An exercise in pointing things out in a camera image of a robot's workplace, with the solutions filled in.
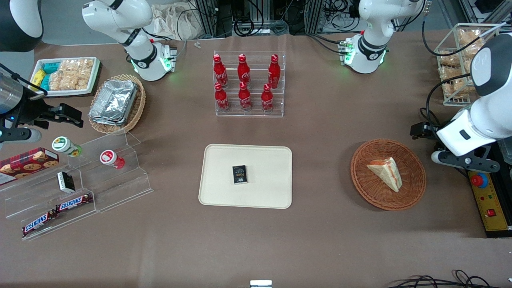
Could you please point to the beige plastic tray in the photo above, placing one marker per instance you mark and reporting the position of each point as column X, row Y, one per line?
column 264, row 192

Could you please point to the aluminium frame profile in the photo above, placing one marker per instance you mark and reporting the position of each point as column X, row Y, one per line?
column 207, row 18
column 314, row 16

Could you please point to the small black card box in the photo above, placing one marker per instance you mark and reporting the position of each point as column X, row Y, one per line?
column 240, row 174

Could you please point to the clear acrylic bottle rack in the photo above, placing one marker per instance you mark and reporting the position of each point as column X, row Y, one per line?
column 256, row 64

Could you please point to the clear rice cracker pack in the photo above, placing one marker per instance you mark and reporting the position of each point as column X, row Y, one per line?
column 68, row 82
column 78, row 66

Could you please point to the yellow snack pack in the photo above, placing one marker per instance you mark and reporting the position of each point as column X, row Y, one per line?
column 38, row 77

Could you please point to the white silver device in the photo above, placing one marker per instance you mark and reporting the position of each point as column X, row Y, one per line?
column 260, row 284

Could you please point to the clear acrylic step display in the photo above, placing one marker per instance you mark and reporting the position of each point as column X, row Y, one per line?
column 120, row 188

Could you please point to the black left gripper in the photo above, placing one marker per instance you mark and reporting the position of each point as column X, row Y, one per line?
column 424, row 130

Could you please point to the red cookie box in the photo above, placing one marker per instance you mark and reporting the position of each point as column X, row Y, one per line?
column 24, row 164

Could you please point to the triangular sandwich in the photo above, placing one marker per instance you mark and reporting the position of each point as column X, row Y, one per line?
column 386, row 172

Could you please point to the yellow control panel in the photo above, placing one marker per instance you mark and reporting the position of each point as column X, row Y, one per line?
column 486, row 200

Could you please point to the oval light wicker basket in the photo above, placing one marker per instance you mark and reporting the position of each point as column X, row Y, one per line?
column 138, row 108

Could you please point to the snickers chocolate bar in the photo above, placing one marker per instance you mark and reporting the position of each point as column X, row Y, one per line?
column 38, row 223
column 74, row 202

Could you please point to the teal snack pack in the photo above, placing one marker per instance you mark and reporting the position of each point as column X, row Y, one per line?
column 51, row 67
column 45, row 82

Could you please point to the white rectangular snack tray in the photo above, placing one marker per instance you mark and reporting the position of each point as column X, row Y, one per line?
column 95, row 74

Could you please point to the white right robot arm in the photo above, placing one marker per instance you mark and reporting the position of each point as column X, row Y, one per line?
column 140, row 52

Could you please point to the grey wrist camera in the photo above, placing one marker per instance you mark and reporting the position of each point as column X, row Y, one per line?
column 466, row 161
column 20, row 135

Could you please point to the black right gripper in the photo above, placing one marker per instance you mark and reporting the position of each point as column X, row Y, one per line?
column 35, row 110

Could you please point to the red emergency stop button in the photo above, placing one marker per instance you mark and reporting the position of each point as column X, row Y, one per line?
column 479, row 180

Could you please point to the stacked aluminium foil containers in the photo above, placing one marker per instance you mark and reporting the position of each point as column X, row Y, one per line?
column 114, row 102

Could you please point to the round brown wicker basket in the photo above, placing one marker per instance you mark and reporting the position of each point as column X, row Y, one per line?
column 372, row 192

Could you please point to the green lid drink bottle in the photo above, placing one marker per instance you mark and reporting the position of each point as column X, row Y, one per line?
column 64, row 145

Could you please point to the small black white box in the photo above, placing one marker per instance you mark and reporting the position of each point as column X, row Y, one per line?
column 66, row 182

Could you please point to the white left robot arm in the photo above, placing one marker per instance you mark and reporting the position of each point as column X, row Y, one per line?
column 372, row 44

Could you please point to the red lid drink bottle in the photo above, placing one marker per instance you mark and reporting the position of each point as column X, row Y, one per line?
column 110, row 158

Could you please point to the clear fried snack pack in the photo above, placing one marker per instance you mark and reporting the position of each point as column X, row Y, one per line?
column 451, row 73
column 456, row 88
column 468, row 36
column 467, row 51
column 448, row 58

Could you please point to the beige cloth bag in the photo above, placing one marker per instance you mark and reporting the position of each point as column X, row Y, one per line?
column 172, row 22

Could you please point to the red cola bottle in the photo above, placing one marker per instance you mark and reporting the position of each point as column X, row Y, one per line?
column 243, row 71
column 267, row 100
column 220, row 72
column 221, row 99
column 244, row 98
column 274, row 72

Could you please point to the black machine housing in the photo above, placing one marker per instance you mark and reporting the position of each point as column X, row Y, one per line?
column 504, row 180

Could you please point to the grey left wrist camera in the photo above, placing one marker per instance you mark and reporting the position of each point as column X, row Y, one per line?
column 466, row 161

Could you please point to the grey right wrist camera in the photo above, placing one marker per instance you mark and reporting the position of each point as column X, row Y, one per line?
column 20, row 135

